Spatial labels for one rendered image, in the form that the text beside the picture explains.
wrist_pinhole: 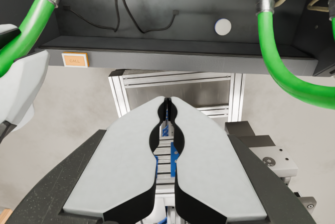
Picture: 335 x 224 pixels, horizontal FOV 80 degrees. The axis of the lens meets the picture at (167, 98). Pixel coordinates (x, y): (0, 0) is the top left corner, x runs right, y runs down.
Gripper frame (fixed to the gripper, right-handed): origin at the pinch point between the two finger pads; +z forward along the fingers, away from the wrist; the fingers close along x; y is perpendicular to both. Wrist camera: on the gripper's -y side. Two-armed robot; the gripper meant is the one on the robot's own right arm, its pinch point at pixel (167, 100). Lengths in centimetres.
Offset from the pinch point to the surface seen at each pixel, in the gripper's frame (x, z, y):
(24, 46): -10.8, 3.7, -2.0
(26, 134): -123, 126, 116
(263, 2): 9.5, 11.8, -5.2
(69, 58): -21.0, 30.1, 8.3
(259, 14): 9.3, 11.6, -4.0
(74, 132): -80, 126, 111
